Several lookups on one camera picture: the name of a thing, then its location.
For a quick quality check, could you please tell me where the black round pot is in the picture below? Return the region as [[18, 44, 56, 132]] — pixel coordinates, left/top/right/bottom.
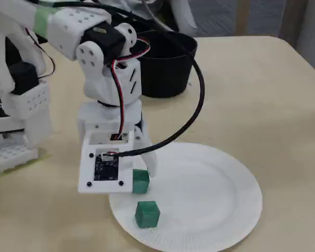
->
[[136, 30, 199, 98]]

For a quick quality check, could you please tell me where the white paper plate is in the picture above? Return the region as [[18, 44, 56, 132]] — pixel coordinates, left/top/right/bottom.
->
[[109, 141, 264, 248]]

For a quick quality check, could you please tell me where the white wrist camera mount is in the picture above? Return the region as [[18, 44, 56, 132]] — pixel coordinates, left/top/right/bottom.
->
[[77, 130, 134, 195]]

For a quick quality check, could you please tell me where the white perforated base plate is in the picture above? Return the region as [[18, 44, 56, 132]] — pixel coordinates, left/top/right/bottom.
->
[[0, 143, 40, 174]]

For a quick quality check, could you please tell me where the green cube block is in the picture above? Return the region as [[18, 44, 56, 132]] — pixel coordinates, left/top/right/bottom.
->
[[132, 169, 150, 195], [134, 201, 161, 229]]

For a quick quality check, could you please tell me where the white chair part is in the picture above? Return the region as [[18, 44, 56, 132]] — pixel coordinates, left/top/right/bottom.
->
[[170, 0, 200, 36]]

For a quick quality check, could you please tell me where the red white black servo wire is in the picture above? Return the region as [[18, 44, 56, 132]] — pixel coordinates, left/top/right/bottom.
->
[[111, 36, 151, 141]]

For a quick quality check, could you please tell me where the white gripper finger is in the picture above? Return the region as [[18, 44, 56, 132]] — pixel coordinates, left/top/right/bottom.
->
[[134, 128, 158, 177]]

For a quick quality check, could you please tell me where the thin red black wire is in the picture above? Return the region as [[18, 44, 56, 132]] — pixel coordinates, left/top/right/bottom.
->
[[25, 26, 56, 79]]

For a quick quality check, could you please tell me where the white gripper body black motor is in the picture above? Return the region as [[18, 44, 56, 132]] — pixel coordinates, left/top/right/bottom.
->
[[78, 99, 149, 143]]

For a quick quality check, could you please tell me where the wooden post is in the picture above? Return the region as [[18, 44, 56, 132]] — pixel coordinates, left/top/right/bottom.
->
[[235, 0, 250, 36]]

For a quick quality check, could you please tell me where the wide green tape band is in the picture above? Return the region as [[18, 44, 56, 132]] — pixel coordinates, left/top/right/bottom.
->
[[33, 7, 53, 37]]

